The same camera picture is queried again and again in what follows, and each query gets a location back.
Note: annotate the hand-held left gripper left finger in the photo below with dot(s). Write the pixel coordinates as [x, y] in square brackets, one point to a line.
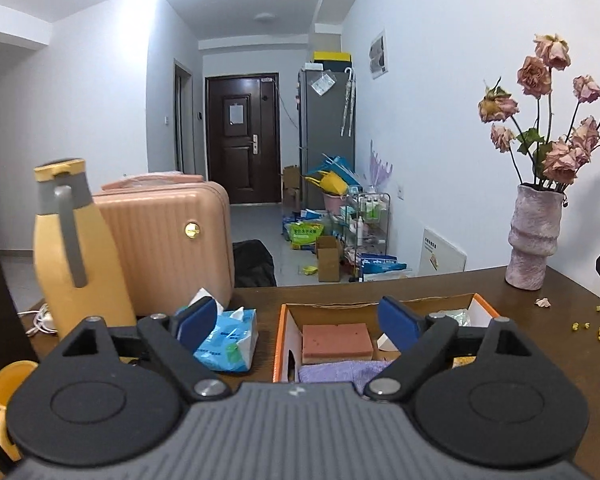
[197, 319]

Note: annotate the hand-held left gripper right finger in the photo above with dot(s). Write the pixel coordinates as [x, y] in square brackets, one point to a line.
[399, 321]

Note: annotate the yellow fluffy sponge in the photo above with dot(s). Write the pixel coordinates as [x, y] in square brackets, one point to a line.
[462, 361]

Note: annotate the purple cloth pouch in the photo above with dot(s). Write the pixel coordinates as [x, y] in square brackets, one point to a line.
[335, 374]

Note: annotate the orange cardboard box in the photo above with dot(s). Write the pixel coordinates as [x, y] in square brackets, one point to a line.
[290, 332]

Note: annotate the blue tissue pack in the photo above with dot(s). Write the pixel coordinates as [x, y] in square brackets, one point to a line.
[232, 342]

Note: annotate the blue packs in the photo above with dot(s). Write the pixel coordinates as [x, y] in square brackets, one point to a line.
[382, 266]

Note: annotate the pink sponge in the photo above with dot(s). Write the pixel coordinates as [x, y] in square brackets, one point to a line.
[336, 342]

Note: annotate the fallen dried petal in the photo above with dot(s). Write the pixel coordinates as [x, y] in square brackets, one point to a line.
[543, 302]

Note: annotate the black bag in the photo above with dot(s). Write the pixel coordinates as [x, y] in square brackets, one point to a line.
[254, 265]

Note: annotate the white flat panel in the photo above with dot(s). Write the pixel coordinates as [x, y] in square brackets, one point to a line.
[442, 255]

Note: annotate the pink textured vase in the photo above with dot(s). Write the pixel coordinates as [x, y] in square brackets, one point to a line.
[532, 240]

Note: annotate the pink suitcase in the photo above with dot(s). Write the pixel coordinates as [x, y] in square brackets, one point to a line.
[165, 240]

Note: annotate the open cardboard box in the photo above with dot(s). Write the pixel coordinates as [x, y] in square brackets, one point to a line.
[328, 260]

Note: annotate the dried pink roses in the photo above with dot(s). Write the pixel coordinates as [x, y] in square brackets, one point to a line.
[560, 155]

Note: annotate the green and yellow bag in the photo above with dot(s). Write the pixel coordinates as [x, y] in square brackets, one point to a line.
[306, 236]

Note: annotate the pink bucket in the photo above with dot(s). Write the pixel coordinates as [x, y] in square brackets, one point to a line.
[334, 202]

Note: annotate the yellow thermos jug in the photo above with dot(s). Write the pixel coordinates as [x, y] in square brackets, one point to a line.
[55, 270]

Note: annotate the blue and yellow bag pile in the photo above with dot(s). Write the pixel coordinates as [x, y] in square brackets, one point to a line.
[335, 172]

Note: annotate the tall cardboard box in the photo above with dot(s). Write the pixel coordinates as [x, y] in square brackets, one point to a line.
[291, 185]

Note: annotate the dark brown door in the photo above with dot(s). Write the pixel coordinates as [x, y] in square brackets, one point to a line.
[240, 160]

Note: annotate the side doorway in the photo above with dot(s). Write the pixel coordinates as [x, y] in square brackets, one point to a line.
[184, 120]

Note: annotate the yellow mug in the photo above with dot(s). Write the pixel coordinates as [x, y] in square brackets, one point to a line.
[5, 385]

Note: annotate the grey refrigerator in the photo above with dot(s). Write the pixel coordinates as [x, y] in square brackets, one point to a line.
[325, 130]

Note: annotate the white hanging umbrella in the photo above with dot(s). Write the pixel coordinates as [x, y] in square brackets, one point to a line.
[348, 102]

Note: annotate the yellow and black box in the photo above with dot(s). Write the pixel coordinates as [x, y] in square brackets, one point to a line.
[332, 60]

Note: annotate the purple wall decoration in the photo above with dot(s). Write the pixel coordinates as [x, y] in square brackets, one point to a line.
[381, 165]

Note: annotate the wall panel picture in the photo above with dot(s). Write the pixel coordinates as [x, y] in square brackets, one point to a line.
[378, 55]

